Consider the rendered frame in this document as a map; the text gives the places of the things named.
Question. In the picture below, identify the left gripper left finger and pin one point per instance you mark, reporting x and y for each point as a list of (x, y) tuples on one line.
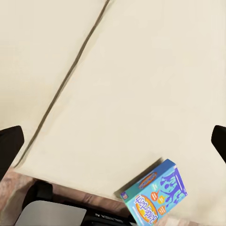
[(11, 141)]

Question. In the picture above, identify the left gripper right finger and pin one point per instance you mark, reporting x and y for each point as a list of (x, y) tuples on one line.
[(219, 140)]

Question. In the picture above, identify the bed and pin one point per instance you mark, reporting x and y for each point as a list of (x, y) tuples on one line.
[(105, 91)]

